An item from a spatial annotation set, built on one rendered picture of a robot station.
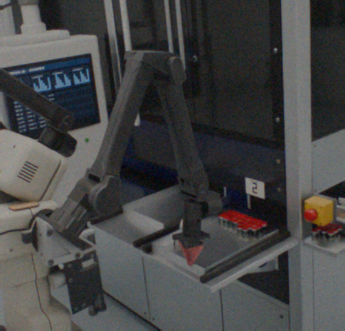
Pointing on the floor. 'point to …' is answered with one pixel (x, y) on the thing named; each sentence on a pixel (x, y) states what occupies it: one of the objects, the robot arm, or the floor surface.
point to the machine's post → (298, 148)
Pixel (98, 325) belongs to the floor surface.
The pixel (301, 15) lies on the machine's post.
